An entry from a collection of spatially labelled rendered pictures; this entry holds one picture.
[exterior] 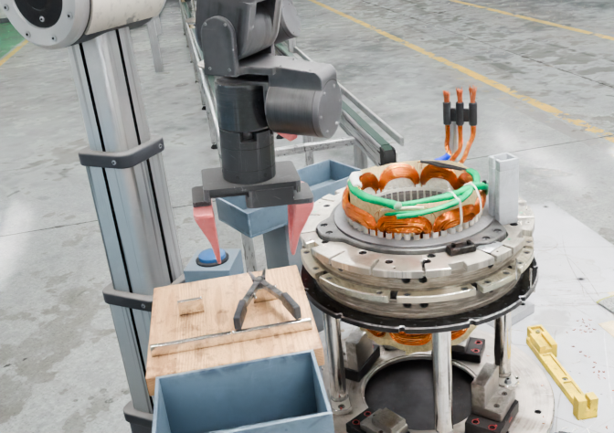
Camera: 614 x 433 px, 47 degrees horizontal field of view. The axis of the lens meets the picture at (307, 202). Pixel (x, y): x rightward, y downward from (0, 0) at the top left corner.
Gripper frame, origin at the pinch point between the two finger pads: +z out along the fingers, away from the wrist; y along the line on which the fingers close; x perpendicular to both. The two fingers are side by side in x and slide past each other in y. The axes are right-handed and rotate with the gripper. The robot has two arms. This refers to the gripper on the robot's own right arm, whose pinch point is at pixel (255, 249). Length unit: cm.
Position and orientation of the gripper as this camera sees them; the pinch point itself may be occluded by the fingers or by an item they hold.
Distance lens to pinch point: 79.0
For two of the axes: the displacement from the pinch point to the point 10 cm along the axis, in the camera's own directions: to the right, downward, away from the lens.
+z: 0.4, 9.2, 4.0
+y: 9.8, -1.1, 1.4
